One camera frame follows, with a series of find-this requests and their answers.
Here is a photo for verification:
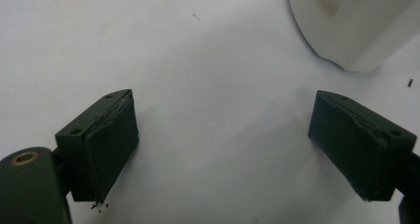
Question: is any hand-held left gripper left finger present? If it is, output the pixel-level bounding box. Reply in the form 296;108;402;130
54;88;140;204

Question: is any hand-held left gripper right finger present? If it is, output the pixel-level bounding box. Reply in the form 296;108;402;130
307;89;418;202

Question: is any white bottle with blue pump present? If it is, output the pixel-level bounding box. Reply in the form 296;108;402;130
286;0;420;72

